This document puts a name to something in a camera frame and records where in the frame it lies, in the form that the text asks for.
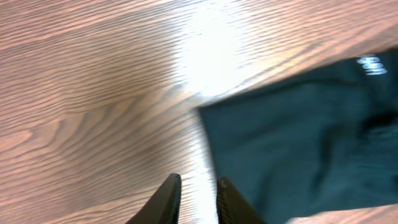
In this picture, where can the black knit garment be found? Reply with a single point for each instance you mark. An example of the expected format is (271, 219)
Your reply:
(320, 141)

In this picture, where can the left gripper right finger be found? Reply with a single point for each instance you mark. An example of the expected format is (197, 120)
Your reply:
(231, 207)

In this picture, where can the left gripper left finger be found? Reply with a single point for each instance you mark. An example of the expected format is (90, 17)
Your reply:
(163, 206)

